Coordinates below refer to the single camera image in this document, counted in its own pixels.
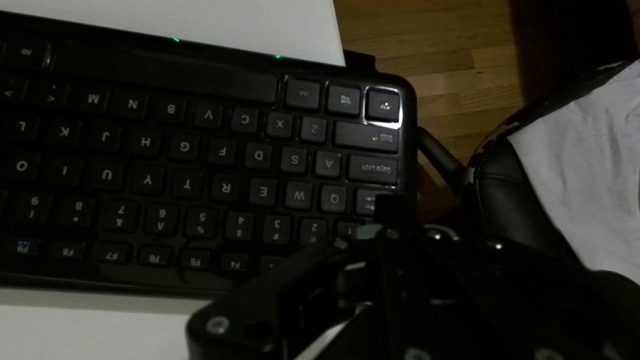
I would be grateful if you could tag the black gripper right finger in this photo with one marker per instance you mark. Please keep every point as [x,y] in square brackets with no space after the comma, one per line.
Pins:
[398,279]

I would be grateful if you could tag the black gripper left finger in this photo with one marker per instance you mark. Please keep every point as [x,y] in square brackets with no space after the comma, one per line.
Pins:
[273,317]

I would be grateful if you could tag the black computer keyboard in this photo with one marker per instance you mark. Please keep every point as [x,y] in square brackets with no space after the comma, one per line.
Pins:
[147,165]

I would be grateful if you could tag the black office chair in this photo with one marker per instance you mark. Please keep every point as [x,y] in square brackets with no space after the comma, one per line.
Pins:
[501,200]

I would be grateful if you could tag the white cloth on chair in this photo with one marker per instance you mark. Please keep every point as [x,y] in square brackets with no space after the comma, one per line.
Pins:
[584,167]

